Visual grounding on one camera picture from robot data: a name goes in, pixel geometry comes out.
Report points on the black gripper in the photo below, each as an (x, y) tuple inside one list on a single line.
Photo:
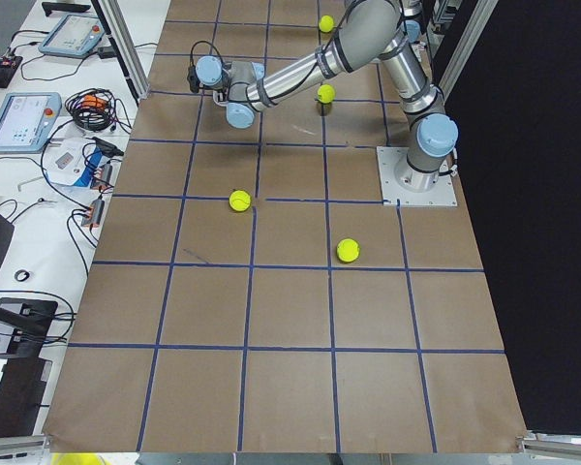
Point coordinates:
[(219, 97)]

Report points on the yellow tennis ball centre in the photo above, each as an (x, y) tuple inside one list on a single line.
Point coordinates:
[(239, 200)]

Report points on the yellow tennis ball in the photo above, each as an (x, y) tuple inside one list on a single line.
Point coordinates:
[(326, 94), (347, 250), (239, 200), (326, 23)]

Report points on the yellow tennis ball upper middle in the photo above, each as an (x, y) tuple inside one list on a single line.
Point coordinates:
[(326, 94)]

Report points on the yellow tennis ball far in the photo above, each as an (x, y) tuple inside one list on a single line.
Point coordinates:
[(326, 23)]

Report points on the yellow tennis ball lower right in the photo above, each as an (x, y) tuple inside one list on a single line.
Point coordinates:
[(347, 250)]

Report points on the teach pendant far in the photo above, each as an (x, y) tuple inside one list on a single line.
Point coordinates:
[(74, 36)]

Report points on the teach pendant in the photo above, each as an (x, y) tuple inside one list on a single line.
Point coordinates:
[(74, 36), (26, 121)]

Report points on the grey orange connector upper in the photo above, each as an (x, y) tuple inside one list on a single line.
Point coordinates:
[(101, 179)]

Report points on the grey orange connector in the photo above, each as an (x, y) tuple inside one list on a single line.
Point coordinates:
[(101, 179), (94, 214)]

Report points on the white blue packet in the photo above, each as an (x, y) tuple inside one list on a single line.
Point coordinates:
[(73, 162)]

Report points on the grey orange connector lower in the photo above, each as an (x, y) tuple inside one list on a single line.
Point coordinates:
[(94, 214)]

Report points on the teach pendant near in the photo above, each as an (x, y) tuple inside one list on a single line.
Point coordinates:
[(26, 121)]

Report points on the brown paper table cover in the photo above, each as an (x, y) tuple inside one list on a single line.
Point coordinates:
[(206, 329)]

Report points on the black panel lower left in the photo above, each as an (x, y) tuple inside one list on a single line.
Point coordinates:
[(22, 389)]

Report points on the yellow object bottom edge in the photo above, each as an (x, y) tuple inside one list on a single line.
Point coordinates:
[(77, 458)]

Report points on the aluminium frame post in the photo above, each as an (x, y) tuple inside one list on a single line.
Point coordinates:
[(465, 46), (115, 26)]

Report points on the aluminium frame post right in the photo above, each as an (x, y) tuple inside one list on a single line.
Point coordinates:
[(465, 46)]

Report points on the aluminium rail bottom left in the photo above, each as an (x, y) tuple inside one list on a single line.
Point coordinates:
[(23, 444)]

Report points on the aluminium rail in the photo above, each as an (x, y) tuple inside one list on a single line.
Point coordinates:
[(23, 444), (552, 445)]

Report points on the aluminium rail bottom right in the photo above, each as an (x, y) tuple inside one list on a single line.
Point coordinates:
[(552, 445)]

